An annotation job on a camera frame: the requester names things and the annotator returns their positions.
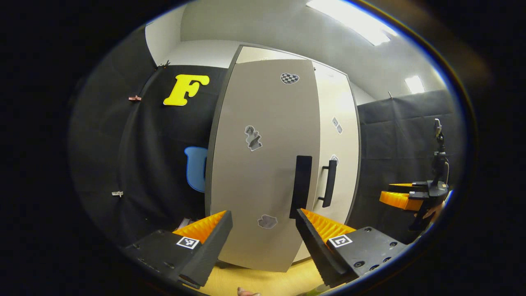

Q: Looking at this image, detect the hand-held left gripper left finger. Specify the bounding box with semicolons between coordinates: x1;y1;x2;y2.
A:
122;210;233;287

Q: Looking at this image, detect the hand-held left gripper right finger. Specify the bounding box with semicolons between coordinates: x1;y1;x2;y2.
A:
295;208;411;287

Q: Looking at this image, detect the white cabinet door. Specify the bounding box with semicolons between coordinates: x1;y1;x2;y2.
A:
294;62;360;264
205;59;321;273

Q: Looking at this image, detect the grey and white cabinet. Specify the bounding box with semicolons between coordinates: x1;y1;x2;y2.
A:
204;43;362;224

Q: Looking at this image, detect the black backdrop cloth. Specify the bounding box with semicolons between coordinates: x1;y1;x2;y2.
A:
349;90;467;243
68;27;228;247

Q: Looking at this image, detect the small ceiling light panel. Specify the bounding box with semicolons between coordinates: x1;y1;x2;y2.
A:
405;75;426;94

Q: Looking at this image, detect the long ceiling light panel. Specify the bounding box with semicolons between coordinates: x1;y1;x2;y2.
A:
306;0;397;46

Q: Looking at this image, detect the black door handle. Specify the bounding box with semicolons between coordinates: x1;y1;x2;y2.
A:
318;160;338;208

